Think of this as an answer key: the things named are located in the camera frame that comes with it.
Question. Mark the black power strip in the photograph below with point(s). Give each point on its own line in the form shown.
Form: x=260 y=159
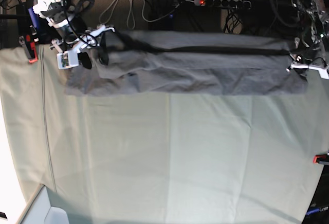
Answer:
x=225 y=4

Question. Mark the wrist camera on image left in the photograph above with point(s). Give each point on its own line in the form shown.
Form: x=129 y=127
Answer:
x=67 y=59

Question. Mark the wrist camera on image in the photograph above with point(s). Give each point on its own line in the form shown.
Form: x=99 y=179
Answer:
x=67 y=59
x=323 y=72

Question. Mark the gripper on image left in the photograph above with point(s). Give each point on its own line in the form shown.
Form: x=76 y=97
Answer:
x=72 y=41

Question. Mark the red clamp right edge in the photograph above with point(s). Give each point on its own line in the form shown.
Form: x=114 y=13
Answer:
x=322 y=159

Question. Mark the grey t-shirt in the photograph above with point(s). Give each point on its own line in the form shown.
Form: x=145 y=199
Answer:
x=189 y=63

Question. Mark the red clamp top left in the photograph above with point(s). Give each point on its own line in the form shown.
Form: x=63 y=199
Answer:
x=28 y=45

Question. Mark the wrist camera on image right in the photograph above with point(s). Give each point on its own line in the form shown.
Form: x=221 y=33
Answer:
x=323 y=72

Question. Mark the green table cloth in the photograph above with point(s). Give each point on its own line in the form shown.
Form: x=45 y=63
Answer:
x=162 y=158

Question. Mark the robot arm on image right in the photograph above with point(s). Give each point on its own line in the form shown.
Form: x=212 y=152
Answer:
x=316 y=20

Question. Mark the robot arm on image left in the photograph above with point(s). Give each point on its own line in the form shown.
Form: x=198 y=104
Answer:
x=59 y=13

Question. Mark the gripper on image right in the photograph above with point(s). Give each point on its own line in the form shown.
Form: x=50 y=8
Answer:
x=308 y=57

